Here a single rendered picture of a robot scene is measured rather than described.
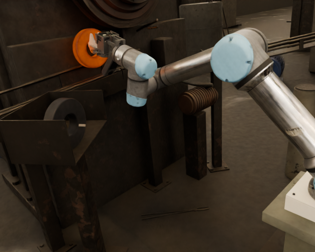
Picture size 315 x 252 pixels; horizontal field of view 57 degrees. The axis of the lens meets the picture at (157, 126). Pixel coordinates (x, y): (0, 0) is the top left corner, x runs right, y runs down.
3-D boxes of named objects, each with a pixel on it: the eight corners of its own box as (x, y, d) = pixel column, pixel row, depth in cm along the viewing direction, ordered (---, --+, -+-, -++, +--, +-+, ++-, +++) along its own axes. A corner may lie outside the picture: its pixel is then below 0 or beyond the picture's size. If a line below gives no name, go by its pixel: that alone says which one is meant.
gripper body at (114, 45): (110, 29, 110) (130, 38, 103) (110, 51, 115) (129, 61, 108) (93, 32, 106) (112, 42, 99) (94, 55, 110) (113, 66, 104)
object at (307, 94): (281, 175, 164) (289, 88, 143) (290, 167, 171) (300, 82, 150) (302, 183, 156) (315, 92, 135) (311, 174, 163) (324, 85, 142)
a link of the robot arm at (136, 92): (155, 100, 111) (159, 73, 105) (138, 110, 103) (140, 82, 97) (139, 93, 114) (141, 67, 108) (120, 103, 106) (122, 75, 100)
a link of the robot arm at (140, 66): (140, 84, 95) (142, 60, 91) (119, 72, 102) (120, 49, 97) (157, 79, 100) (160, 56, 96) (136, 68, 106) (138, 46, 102)
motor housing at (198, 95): (180, 176, 173) (175, 90, 151) (203, 161, 186) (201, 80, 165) (197, 184, 164) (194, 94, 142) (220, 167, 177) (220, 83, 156)
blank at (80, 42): (92, 75, 122) (96, 75, 119) (64, 50, 111) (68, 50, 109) (111, 46, 126) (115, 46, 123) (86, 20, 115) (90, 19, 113)
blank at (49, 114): (39, 151, 78) (49, 152, 77) (44, 94, 78) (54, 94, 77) (75, 148, 92) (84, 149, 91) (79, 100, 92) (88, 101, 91)
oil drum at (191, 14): (173, 70, 426) (169, 5, 390) (199, 62, 461) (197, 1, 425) (206, 74, 385) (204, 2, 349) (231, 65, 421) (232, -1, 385)
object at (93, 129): (57, 297, 107) (-4, 120, 78) (86, 242, 131) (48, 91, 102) (108, 304, 103) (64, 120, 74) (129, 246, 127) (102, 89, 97)
